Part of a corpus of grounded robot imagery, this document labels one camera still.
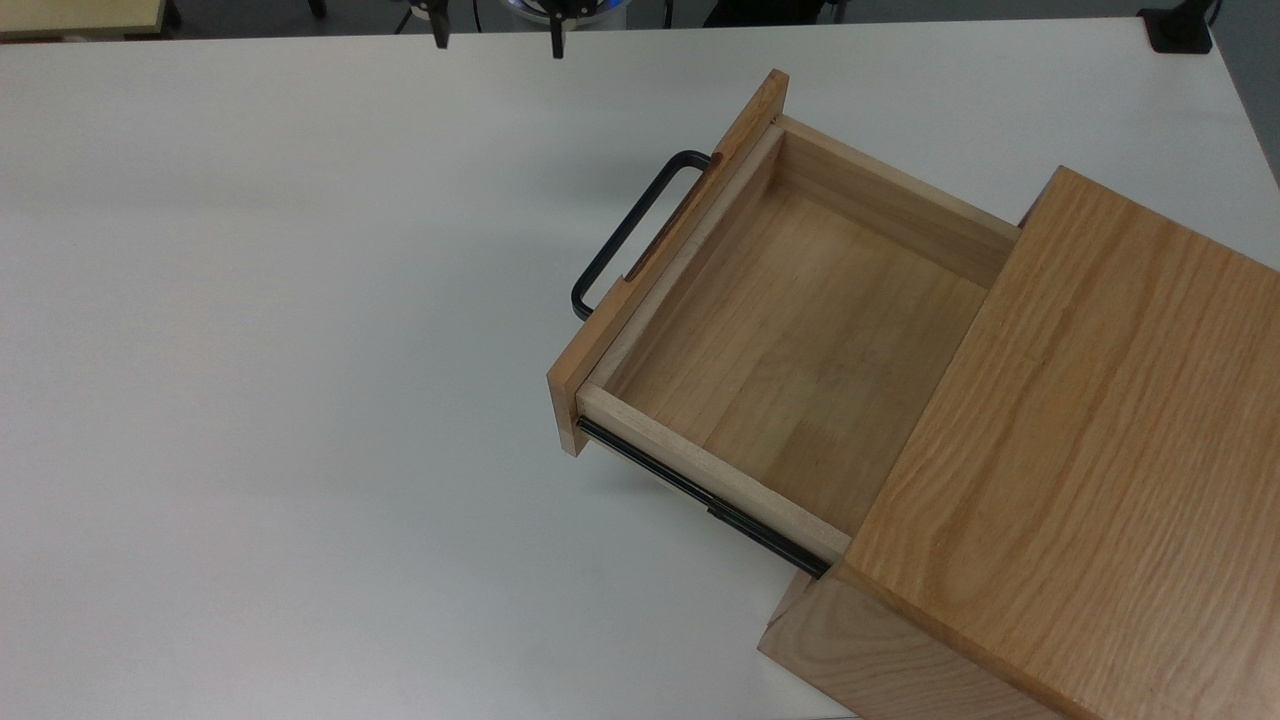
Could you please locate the black metal drawer handle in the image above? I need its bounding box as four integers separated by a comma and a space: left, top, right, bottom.
571, 150, 713, 322

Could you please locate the wooden drawer with handle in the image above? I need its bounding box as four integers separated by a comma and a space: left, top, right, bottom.
547, 68, 1023, 581

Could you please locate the wooden two-drawer cabinet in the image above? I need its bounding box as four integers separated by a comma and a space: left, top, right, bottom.
758, 165, 1280, 720

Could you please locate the tan wooden side table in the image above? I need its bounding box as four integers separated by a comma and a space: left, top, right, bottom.
0, 0, 169, 39

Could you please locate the black metal drawer slide rail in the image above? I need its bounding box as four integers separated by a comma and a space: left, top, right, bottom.
577, 416, 833, 580

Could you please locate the black table clamp mount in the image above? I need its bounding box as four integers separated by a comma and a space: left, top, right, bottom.
1138, 0, 1217, 55

